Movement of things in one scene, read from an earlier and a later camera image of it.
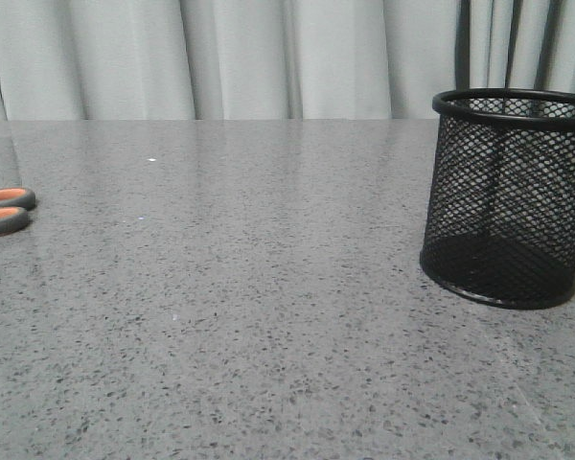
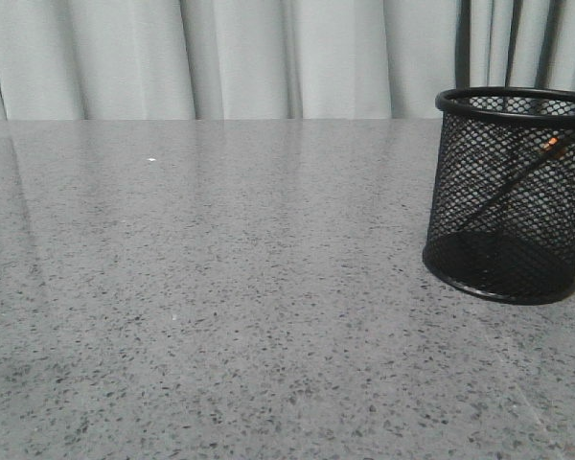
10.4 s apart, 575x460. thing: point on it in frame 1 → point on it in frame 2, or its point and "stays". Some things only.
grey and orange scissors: (5, 210) → (553, 149)
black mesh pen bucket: (510, 194) stays
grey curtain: (270, 59) stays
